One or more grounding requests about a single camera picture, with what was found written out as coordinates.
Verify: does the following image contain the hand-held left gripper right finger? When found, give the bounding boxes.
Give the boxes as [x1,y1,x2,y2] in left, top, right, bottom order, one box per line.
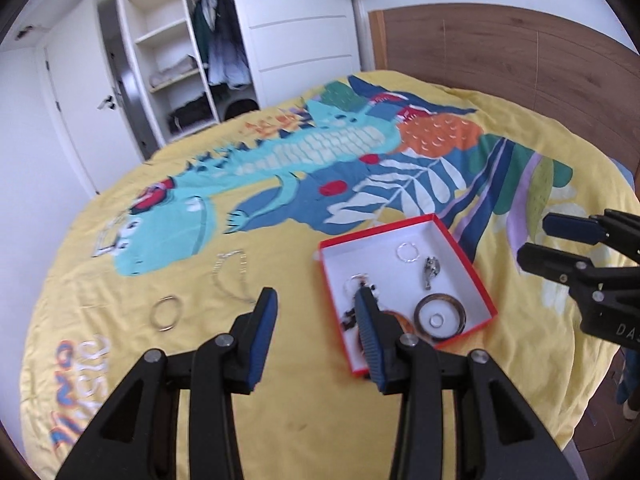
[355,287,573,480]

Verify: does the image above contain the wooden headboard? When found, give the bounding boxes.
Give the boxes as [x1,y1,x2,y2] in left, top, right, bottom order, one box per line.
[367,3,640,173]

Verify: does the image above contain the blue cloth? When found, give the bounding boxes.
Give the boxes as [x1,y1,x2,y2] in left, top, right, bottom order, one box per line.
[614,344,640,420]

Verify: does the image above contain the folded dark clothes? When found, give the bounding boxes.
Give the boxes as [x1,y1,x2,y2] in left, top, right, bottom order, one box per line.
[167,94,219,134]

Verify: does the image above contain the amber bangle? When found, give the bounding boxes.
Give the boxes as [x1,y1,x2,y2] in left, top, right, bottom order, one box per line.
[352,309,419,361]

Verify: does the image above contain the red jewelry box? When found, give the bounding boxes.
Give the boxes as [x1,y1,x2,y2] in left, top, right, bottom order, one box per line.
[318,213,499,379]

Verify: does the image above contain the hanging jackets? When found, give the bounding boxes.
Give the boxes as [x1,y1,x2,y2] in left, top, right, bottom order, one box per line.
[192,0,251,92]

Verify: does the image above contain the silver chain necklace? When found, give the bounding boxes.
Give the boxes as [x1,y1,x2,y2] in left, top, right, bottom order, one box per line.
[210,249,258,304]

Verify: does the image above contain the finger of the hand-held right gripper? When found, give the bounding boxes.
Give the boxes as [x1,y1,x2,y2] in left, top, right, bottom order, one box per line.
[542,208,640,263]
[517,242,640,303]

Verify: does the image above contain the thin silver bangle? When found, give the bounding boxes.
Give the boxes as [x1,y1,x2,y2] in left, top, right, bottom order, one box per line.
[150,295,180,332]

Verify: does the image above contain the black bag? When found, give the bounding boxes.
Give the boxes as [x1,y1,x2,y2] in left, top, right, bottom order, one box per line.
[223,99,259,121]

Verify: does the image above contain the silver pendant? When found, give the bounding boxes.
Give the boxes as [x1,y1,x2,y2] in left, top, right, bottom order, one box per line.
[421,256,442,291]

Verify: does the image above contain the dark olive bangle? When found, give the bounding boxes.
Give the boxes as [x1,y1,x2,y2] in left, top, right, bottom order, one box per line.
[413,293,467,343]

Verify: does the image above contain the folded beige clothes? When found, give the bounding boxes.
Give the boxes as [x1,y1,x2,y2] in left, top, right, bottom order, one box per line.
[149,57,202,87]

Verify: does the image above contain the white door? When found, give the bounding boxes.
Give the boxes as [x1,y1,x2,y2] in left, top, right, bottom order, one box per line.
[42,0,152,197]

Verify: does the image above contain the brown bead bracelet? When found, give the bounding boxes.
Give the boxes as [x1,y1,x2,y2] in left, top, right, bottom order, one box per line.
[339,284,379,332]

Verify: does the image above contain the yellow dinosaur print blanket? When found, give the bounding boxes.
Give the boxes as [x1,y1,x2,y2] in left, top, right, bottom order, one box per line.
[20,70,637,480]

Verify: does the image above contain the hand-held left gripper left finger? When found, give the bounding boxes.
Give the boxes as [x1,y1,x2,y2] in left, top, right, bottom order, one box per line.
[55,287,279,480]

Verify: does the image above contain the white wardrobe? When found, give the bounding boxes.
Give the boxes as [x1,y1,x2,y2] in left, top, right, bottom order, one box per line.
[113,0,362,149]

